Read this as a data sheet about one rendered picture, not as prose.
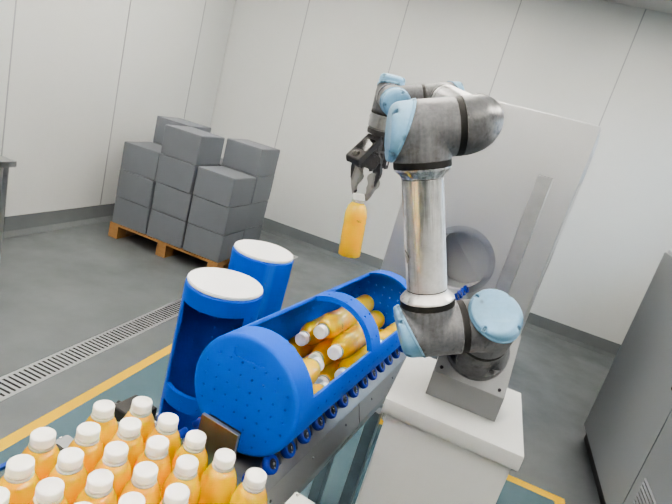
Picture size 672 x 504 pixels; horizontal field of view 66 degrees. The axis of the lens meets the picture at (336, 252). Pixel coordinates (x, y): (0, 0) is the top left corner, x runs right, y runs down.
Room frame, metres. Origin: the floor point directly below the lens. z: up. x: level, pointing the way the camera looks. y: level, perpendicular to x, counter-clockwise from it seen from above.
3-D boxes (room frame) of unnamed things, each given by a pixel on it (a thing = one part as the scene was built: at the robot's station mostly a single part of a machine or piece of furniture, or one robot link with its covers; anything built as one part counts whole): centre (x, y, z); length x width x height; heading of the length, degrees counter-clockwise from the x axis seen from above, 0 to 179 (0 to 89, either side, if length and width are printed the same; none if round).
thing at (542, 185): (2.19, -0.75, 0.85); 0.06 x 0.06 x 1.70; 67
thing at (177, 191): (4.87, 1.47, 0.59); 1.20 x 0.80 x 1.19; 75
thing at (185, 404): (1.76, 0.36, 0.59); 0.28 x 0.28 x 0.88
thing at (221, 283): (1.76, 0.36, 1.03); 0.28 x 0.28 x 0.01
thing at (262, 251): (2.26, 0.32, 1.03); 0.28 x 0.28 x 0.01
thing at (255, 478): (0.77, 0.03, 1.09); 0.04 x 0.04 x 0.02
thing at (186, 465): (0.76, 0.15, 1.09); 0.04 x 0.04 x 0.02
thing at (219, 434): (0.95, 0.13, 0.99); 0.10 x 0.02 x 0.12; 67
